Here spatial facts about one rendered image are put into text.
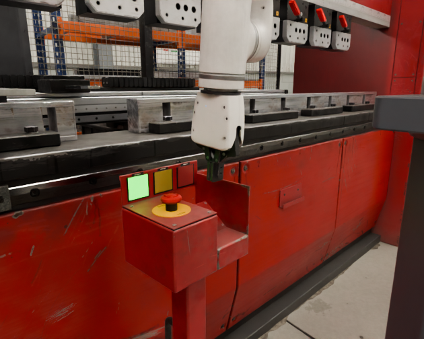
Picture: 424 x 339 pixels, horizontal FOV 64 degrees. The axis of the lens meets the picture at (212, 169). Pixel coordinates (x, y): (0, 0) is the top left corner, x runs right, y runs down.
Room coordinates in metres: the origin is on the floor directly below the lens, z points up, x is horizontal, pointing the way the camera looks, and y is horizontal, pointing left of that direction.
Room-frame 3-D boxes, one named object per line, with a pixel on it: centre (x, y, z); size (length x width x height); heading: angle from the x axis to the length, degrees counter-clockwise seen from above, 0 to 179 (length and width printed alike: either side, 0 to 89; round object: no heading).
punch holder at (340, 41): (1.77, -0.60, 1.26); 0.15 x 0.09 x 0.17; 134
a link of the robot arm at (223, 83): (0.64, -0.02, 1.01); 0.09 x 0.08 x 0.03; 46
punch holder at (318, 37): (1.63, -0.46, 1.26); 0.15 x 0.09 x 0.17; 134
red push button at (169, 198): (0.59, 0.08, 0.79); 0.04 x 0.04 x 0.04
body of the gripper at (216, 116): (0.64, -0.01, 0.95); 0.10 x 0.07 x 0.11; 46
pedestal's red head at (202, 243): (0.63, 0.05, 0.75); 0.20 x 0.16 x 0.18; 136
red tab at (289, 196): (1.27, -0.32, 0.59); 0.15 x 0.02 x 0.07; 134
